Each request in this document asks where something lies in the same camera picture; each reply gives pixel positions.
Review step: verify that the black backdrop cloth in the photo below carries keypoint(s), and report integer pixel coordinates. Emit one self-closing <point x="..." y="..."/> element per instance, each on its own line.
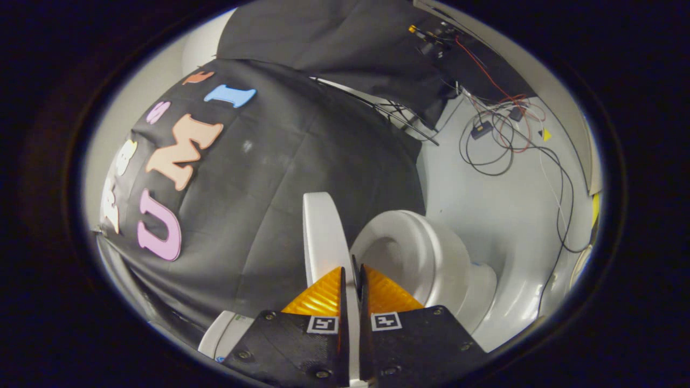
<point x="269" y="188"/>

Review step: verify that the yellow triangle floor sticker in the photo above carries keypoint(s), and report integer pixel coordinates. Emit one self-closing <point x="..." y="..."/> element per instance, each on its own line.
<point x="546" y="134"/>

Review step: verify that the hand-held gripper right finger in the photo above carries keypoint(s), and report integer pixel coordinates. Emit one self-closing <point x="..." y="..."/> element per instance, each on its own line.
<point x="365" y="345"/>

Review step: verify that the white toilet bowl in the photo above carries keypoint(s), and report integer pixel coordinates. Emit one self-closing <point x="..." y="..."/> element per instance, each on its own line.
<point x="482" y="296"/>

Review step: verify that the black tripod stand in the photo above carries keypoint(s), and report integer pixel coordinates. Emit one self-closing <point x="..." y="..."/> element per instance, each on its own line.
<point x="393" y="116"/>

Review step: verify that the black device with orange tip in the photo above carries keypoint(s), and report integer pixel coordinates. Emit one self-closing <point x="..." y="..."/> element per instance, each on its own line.
<point x="431" y="37"/>

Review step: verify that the white toilet tank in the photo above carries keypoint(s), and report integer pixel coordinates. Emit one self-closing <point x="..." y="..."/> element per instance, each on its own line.
<point x="226" y="334"/>

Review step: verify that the white toilet lid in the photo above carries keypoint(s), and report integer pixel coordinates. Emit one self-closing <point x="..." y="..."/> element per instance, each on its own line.
<point x="323" y="231"/>

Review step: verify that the plain black side cloth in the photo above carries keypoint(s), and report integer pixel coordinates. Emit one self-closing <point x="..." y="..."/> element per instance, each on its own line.
<point x="345" y="37"/>

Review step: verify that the small black power adapter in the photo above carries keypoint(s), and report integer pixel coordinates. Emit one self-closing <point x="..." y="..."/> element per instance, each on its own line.
<point x="481" y="130"/>
<point x="516" y="113"/>

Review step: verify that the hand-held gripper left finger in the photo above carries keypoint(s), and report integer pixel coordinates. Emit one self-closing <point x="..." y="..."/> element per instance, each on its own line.
<point x="344" y="350"/>

